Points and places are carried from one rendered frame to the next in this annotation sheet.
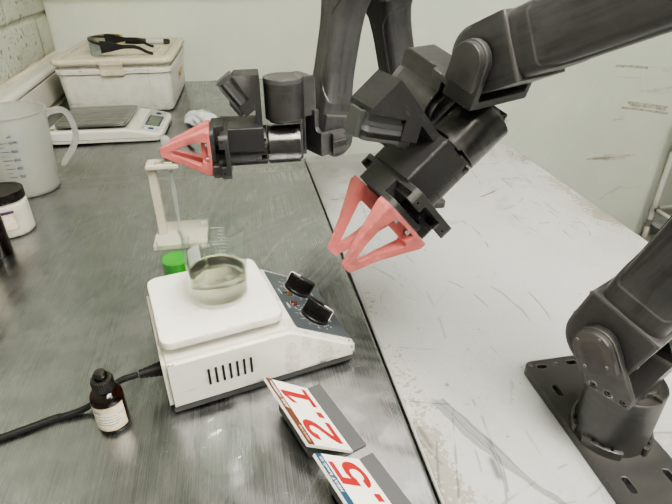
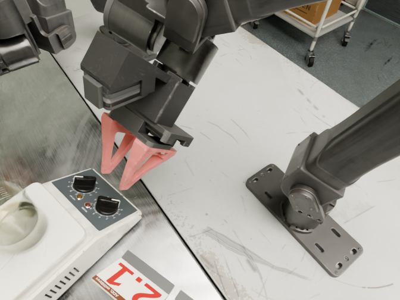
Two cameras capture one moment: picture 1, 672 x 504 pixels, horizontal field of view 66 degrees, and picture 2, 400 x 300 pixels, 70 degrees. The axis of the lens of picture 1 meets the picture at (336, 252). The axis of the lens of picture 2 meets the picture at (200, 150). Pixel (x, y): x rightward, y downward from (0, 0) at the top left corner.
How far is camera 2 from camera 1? 0.24 m
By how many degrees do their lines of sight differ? 30
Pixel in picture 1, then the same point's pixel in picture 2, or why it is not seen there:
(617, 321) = (316, 184)
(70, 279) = not seen: outside the picture
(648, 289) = (337, 168)
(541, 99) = not seen: outside the picture
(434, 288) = not seen: hidden behind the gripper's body
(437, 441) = (214, 261)
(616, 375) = (316, 212)
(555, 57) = (268, 11)
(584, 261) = (254, 82)
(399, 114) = (135, 78)
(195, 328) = (19, 280)
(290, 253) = (62, 136)
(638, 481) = (322, 242)
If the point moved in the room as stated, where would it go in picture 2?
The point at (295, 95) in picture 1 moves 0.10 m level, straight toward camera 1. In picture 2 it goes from (8, 11) to (21, 45)
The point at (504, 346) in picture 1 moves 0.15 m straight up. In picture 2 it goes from (230, 169) to (240, 113)
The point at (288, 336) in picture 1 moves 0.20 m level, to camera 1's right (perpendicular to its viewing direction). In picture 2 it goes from (96, 241) to (227, 186)
